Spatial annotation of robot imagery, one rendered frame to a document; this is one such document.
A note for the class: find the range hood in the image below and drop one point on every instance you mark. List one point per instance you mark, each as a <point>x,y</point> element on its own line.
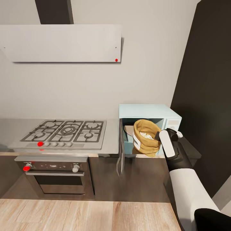
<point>58,39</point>

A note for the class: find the fridge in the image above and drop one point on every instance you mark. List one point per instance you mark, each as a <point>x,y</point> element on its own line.
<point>202,97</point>

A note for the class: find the burner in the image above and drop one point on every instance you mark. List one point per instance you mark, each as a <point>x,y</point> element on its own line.
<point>63,134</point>

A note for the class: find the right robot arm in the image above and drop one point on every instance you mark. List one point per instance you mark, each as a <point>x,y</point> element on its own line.
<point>195,209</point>

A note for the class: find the popcorn bag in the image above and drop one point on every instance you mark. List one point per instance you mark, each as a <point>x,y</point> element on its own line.
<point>147,146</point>

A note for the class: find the oven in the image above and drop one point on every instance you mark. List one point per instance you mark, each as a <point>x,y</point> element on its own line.
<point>58,177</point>

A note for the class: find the microwave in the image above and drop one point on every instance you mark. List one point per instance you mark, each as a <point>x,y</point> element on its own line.
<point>128,114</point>

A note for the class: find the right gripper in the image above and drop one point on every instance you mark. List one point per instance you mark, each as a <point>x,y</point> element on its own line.
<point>157,136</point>

